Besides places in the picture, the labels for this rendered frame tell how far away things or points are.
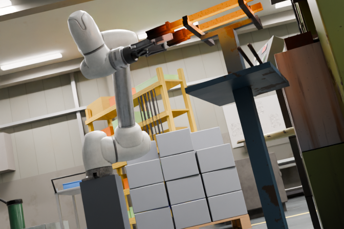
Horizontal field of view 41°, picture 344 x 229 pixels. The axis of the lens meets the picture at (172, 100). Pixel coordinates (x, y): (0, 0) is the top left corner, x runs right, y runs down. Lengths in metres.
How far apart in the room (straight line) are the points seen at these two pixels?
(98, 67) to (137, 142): 0.81
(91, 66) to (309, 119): 0.95
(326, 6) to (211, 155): 2.95
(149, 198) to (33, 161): 6.14
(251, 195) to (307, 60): 3.79
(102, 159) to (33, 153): 7.89
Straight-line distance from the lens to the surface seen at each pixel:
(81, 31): 1.89
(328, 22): 1.85
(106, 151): 2.61
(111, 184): 2.55
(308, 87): 2.05
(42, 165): 10.36
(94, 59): 1.92
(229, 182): 4.60
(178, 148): 4.58
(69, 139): 10.24
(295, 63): 2.08
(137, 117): 8.43
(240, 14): 1.76
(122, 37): 2.48
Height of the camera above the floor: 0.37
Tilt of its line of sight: 13 degrees up
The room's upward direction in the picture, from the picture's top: 13 degrees counter-clockwise
